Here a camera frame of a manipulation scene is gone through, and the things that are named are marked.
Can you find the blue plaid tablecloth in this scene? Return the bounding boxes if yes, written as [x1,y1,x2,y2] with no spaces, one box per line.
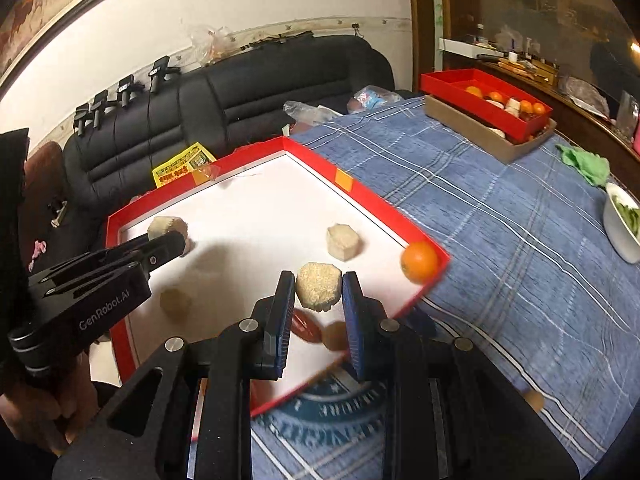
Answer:
[250,95,640,480]

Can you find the framed wall painting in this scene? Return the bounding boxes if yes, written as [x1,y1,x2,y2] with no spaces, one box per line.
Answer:
[0,0,166,91]

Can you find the brown cardboard box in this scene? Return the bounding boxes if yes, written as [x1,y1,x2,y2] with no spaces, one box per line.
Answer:
[424,94,558,165]

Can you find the crumpled clear plastic bag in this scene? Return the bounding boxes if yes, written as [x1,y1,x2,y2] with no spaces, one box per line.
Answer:
[284,100,346,128]

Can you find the green cloth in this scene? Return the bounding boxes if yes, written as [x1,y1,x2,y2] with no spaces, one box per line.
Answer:
[556,144,612,187]

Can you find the large red tray box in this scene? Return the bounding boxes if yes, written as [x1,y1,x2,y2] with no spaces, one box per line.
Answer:
[105,136,451,418]

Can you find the brown chair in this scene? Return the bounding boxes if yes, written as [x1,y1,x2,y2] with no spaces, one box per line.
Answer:
[25,141,66,241]

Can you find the yellow leaflet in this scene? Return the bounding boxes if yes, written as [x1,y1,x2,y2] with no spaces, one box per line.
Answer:
[151,142,217,189]

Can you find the red date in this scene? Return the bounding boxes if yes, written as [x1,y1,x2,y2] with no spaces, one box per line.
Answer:
[291,308,321,345]

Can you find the black clip device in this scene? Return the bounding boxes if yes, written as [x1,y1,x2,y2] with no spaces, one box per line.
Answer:
[148,56,182,95]
[115,75,146,111]
[73,102,98,137]
[91,90,117,128]

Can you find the grey plastic bag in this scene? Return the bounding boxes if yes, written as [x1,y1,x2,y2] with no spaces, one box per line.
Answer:
[560,76,611,116]

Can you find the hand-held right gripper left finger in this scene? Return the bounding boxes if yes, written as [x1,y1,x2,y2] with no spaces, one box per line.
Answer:
[50,270,297,480]

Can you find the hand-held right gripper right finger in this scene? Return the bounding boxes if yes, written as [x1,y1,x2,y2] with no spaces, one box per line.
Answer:
[341,271,583,480]

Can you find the small red box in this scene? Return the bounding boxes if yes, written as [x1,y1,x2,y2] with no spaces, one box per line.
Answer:
[419,68,553,143]

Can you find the white bowl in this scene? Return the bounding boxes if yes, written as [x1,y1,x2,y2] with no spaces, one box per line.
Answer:
[602,182,640,263]

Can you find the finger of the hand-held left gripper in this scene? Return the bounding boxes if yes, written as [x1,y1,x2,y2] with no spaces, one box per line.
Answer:
[30,231,187,293]

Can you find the large orange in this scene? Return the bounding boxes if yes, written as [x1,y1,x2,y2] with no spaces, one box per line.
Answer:
[400,241,441,283]

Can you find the black leather sofa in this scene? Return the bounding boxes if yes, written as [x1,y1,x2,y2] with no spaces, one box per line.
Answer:
[62,35,396,211]

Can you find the person's left hand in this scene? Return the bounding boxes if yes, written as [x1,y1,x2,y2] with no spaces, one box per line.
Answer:
[0,355,98,453]

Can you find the brown hexagonal cake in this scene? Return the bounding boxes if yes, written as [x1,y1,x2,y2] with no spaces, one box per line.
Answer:
[160,287,192,320]

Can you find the white hexagonal cake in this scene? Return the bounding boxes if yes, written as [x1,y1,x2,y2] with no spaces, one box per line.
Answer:
[295,261,345,312]
[326,223,362,262]
[147,216,192,256]

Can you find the clear bag with snacks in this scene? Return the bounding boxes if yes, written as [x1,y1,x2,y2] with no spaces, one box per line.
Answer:
[187,25,236,68]

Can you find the green leafy vegetables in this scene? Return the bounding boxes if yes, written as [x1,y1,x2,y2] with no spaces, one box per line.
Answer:
[614,195,640,238]

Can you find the flat white box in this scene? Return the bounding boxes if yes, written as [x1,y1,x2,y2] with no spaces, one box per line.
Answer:
[439,37,493,58]

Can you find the blue and red snack bag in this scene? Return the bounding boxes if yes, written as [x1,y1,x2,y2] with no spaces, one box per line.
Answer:
[350,85,401,113]

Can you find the wooden framed glass partition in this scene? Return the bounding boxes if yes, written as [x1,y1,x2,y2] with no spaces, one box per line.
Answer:
[407,0,640,126]

